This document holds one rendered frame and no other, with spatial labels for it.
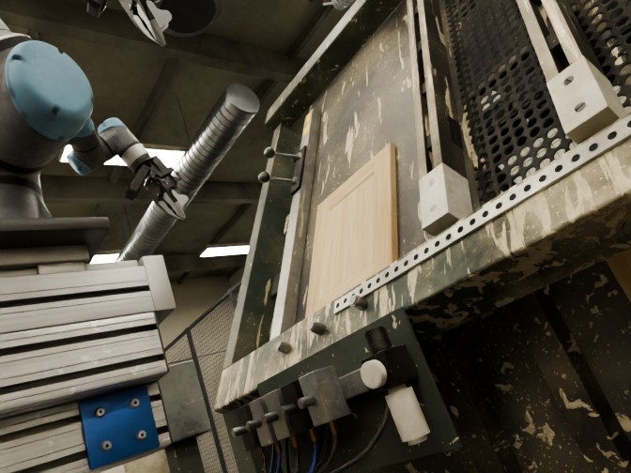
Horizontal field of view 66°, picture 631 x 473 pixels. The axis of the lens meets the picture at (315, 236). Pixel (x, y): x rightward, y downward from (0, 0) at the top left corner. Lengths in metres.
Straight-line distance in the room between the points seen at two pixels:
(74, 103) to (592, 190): 0.69
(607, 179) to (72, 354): 0.71
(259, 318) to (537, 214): 1.00
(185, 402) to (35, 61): 0.84
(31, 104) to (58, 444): 0.42
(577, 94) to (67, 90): 0.71
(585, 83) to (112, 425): 0.80
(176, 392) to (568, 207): 0.96
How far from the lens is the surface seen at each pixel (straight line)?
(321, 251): 1.28
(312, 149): 1.71
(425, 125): 1.08
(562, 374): 0.98
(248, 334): 1.50
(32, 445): 0.72
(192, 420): 1.29
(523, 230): 0.76
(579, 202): 0.73
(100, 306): 0.73
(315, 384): 0.90
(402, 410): 0.83
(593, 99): 0.79
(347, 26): 1.87
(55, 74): 0.76
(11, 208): 0.77
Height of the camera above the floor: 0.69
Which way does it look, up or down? 19 degrees up
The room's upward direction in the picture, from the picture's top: 21 degrees counter-clockwise
